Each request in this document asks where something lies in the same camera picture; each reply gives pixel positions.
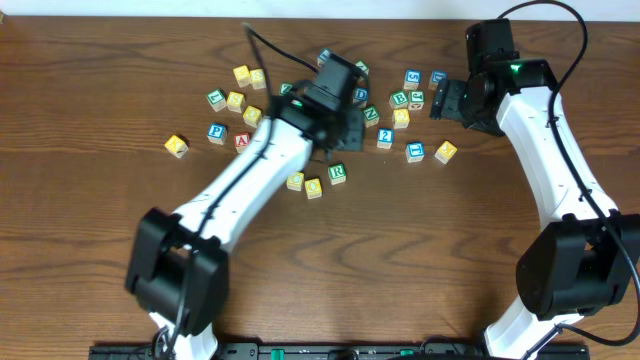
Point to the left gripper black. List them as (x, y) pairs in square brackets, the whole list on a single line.
[(351, 132)]

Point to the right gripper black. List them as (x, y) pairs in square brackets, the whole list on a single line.
[(447, 101)]

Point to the green block R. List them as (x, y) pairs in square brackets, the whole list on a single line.
[(337, 174)]

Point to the yellow block C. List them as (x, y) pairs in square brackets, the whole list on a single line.
[(295, 181)]

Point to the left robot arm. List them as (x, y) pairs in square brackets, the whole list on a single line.
[(179, 266)]

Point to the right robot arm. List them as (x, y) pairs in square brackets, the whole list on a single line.
[(586, 254)]

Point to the blue block right D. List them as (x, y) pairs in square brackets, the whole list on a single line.
[(436, 77)]

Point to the blue block d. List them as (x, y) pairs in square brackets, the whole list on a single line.
[(436, 77), (360, 97)]

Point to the green block N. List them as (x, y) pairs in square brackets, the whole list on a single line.
[(371, 116)]

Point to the blue block 2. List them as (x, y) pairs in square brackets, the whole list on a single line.
[(385, 138)]

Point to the blue block 5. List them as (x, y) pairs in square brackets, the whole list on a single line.
[(412, 80)]

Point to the green block B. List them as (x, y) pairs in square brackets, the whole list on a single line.
[(399, 100)]

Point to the yellow block right cluster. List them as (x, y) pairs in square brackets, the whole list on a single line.
[(400, 118)]

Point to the yellow block cluster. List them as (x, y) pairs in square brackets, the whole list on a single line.
[(400, 118), (252, 116)]

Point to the blue block T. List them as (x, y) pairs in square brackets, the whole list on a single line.
[(414, 152)]

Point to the green block 4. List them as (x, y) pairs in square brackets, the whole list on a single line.
[(363, 66)]

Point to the green block Z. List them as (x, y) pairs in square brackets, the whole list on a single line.
[(284, 88)]

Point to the blue block top L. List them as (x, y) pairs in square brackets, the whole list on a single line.
[(323, 57)]

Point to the yellow block lower left cluster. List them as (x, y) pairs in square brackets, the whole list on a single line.
[(252, 116)]

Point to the red block A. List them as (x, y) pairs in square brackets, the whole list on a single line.
[(242, 141)]

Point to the yellow block S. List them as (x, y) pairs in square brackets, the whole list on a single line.
[(258, 79)]

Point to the yellow block beside green L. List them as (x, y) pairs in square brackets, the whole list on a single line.
[(236, 102)]

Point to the blue block P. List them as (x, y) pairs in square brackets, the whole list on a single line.
[(217, 134)]

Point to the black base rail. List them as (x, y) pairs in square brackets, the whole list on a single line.
[(253, 351)]

